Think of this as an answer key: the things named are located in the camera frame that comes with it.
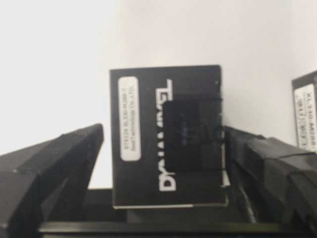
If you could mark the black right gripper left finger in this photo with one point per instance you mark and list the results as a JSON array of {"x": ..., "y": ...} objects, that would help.
[{"x": 45, "y": 181}]

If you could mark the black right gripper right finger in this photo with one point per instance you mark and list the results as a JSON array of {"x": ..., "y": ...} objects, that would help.
[{"x": 271, "y": 180}]

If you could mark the black Dynamixel box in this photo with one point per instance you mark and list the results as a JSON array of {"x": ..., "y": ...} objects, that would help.
[{"x": 167, "y": 137}]

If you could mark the black box on white base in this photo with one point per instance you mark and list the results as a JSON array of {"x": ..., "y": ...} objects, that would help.
[{"x": 305, "y": 108}]

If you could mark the white base sheet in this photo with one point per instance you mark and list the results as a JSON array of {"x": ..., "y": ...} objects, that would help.
[{"x": 55, "y": 58}]

